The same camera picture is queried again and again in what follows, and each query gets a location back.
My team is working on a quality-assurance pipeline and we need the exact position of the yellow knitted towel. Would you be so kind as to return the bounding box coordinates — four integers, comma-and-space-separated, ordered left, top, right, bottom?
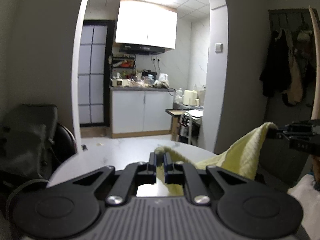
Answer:
155, 122, 278, 180

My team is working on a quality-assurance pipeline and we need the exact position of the white metal rack cart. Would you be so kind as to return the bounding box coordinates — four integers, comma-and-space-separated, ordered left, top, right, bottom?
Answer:
165, 109, 203, 146

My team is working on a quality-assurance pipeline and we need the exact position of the white lower kitchen cabinet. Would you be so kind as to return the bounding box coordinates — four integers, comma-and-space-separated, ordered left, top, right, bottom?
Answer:
110, 87, 174, 139

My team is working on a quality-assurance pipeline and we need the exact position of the white kitchen cabinet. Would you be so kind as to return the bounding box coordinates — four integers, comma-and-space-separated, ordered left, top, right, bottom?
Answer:
115, 0, 178, 49
110, 87, 174, 139

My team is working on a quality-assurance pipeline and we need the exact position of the hanging dark coat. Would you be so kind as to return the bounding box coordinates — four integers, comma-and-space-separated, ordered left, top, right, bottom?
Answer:
260, 28, 303, 105

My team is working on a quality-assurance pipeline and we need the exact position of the white kettle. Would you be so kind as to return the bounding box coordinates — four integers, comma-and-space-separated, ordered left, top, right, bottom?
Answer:
158, 73, 168, 81

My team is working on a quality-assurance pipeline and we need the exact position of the black spice shelf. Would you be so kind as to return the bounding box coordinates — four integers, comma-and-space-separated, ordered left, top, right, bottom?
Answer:
108, 53, 136, 79

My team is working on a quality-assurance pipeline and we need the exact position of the black range hood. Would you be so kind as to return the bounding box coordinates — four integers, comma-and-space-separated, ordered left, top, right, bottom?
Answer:
119, 44, 165, 55

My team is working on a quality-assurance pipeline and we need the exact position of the black framed glass door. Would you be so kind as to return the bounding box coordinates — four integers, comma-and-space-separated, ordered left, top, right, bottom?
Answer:
78, 20, 115, 127

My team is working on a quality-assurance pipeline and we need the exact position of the white upper kitchen cabinet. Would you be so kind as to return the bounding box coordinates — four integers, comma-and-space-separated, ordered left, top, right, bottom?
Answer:
115, 0, 178, 49

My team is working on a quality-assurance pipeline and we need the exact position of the white wall switch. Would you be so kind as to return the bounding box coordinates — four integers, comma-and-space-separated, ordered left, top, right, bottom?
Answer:
215, 43, 223, 53

